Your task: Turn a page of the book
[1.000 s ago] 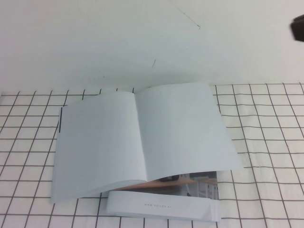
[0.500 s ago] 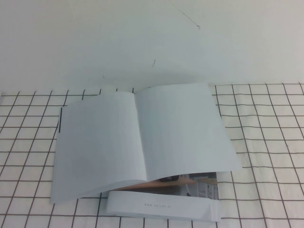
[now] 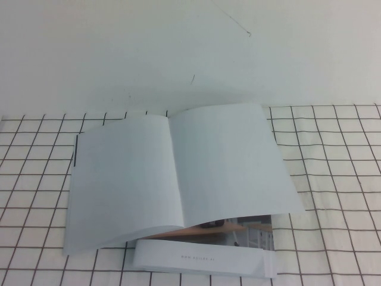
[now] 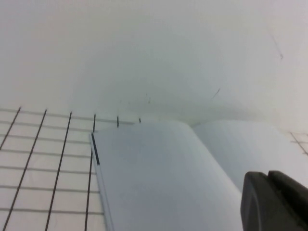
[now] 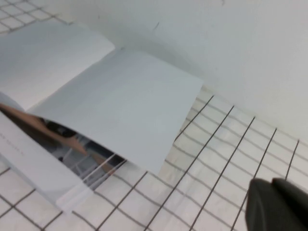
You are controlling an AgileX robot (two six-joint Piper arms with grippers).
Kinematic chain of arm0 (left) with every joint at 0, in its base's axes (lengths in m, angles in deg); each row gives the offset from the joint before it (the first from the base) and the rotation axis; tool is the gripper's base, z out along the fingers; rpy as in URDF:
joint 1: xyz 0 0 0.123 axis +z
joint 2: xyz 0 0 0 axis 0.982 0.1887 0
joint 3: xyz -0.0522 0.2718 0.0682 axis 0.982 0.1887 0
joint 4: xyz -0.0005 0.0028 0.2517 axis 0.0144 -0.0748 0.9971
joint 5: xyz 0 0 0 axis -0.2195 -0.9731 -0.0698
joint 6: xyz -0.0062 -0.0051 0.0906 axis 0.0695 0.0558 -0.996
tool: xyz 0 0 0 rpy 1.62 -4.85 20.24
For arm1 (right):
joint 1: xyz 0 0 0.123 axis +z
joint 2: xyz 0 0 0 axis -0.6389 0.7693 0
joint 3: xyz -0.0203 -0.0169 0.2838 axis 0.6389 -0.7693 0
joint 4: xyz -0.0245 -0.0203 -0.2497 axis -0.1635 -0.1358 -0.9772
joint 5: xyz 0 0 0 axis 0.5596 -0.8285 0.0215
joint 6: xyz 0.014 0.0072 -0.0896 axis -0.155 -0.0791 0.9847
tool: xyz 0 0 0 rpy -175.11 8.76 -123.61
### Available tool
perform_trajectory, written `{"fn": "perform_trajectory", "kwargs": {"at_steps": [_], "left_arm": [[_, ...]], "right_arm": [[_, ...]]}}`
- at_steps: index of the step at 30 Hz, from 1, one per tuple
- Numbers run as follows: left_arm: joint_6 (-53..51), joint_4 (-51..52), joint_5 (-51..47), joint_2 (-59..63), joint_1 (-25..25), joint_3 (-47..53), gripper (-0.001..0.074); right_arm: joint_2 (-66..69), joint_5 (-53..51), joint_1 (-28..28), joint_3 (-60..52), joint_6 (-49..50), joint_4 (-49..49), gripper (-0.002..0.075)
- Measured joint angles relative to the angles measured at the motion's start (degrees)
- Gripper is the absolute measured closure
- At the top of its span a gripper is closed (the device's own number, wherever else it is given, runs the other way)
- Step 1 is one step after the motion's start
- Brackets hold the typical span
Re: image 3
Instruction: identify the illustrated brochure book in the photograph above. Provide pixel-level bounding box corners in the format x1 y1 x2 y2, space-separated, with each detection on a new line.
63 102 305 257

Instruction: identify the closed white cover book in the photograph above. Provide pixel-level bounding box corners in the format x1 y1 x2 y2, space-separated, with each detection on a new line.
132 216 278 280

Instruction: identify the white black grid tablecloth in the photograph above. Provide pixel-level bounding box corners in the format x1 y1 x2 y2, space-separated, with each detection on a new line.
0 103 381 286

